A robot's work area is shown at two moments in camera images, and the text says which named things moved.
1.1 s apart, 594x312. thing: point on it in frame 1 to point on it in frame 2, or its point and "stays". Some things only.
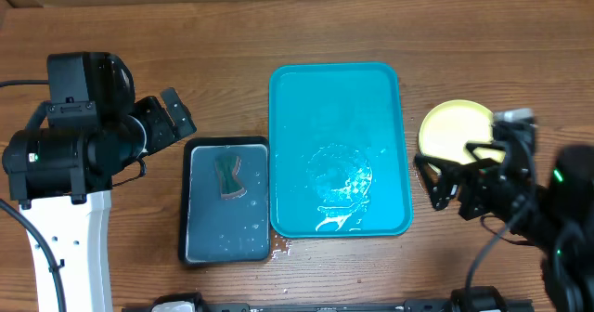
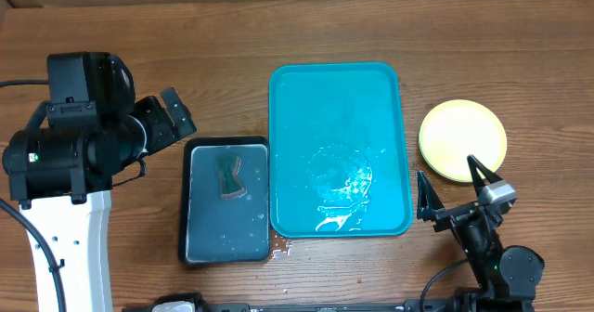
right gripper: x=479 y=184 to x=431 y=202
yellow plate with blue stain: x=448 y=126 stays
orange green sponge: x=226 y=167 stays
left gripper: x=150 y=109 stays
